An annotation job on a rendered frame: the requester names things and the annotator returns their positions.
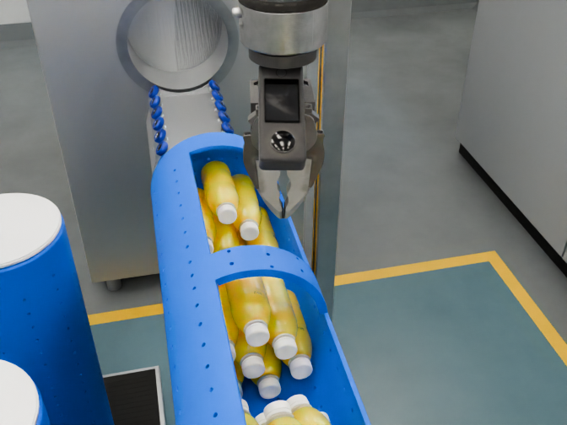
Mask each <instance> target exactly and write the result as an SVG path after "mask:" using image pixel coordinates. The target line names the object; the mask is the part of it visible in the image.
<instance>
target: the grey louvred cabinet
mask: <svg viewBox="0 0 567 425"><path fill-rule="evenodd" d="M455 137H456V139H457V140H458V141H459V142H460V148H459V153H460V154H461V155H462V157H463V158H464V159H465V160H466V161H467V162H468V163H469V164H470V165H471V166H472V168H473V169H474V170H475V171H476V172H477V174H478V175H479V176H480V177H481V178H482V180H483V181H484V182H485V183H486V184H487V185H488V187H489V188H490V189H491V190H492V191H493V193H494V194H495V195H496V196H497V197H498V198H499V199H500V200H501V201H502V202H503V204H504V205H505V206H506V207H507V208H508V210H509V211H510V212H511V213H512V214H513V216H514V217H515V218H516V219H517V220H518V222H519V223H520V224H521V225H522V226H523V228H524V229H525V230H526V231H527V232H528V233H529V234H530V235H531V236H532V237H533V239H534V240H535V241H536V242H537V243H538V245H539V246H540V247H541V248H542V249H543V251H544V252H545V253H546V254H547V255H548V257H549V258H550V259H551V260H552V261H553V262H554V264H555V265H556V266H557V267H558V268H559V269H560V271H561V272H562V273H563V274H564V275H565V276H566V277H567V0H479V3H478V11H477V17H476V21H475V26H474V31H473V36H472V45H471V50H470V55H469V60H468V64H467V74H466V78H465V83H464V89H463V93H462V102H461V107H460V112H459V117H458V122H457V127H456V135H455Z"/></svg>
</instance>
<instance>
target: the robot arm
mask: <svg viewBox="0 0 567 425"><path fill-rule="evenodd" d="M238 5H239V7H238V8H232V16H233V17H234V18H240V19H239V28H240V42H241V43H242V44H243V45H244V46H245V47H247V48H249V58H250V59H251V61H252V62H254V63H255V64H257V65H260V66H259V69H258V80H250V86H251V114H250V115H249V116H248V122H249V123H251V131H250V132H243V139H244V145H243V161H244V166H245V168H246V172H247V174H248V175H249V176H250V178H251V181H252V183H253V185H254V186H255V187H256V189H257V190H258V192H259V194H260V196H261V198H262V200H263V201H264V202H265V204H266V205H267V207H268V208H269V209H270V210H271V212H272V213H273V214H274V215H275V216H277V217H278V218H280V219H281V218H288V217H289V216H290V215H291V214H292V213H293V212H294V211H295V210H296V209H297V208H298V207H299V205H300V204H301V203H302V202H303V200H304V199H305V196H306V195H307V193H308V191H309V189H310V188H311V187H312V186H313V184H314V182H315V180H316V177H317V176H318V174H319V172H320V170H321V167H322V165H323V162H324V157H325V151H324V146H323V139H324V137H325V135H324V131H323V130H316V123H317V122H318V121H319V120H320V118H319V115H318V114H317V113H316V112H315V106H316V100H315V96H314V92H313V88H312V83H311V79H310V78H303V66H306V65H308V64H310V63H312V62H314V61H315V59H316V52H317V49H318V48H320V47H322V46H323V45H324V44H325V43H326V42H327V21H328V0H238ZM257 84H258V85H257ZM304 84H307V85H308V86H306V85H304ZM280 170H287V175H288V177H289V183H288V184H287V186H286V189H287V198H286V200H285V202H281V200H280V186H279V185H278V182H277V181H278V178H279V176H280Z"/></svg>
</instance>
